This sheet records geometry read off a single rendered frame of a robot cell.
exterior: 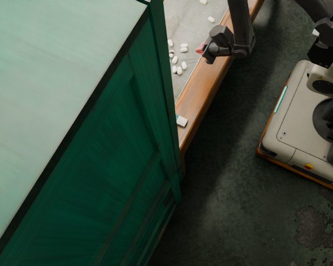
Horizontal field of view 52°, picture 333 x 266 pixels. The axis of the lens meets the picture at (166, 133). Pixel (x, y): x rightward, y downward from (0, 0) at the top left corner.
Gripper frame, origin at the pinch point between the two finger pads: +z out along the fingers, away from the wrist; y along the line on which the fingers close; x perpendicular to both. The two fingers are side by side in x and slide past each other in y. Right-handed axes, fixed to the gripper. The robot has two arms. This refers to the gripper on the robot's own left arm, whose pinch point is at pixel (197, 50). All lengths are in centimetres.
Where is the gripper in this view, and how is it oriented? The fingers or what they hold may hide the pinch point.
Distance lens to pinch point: 148.5
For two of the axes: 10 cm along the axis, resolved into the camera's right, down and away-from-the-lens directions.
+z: -6.4, -1.3, 7.6
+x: 6.1, 5.1, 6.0
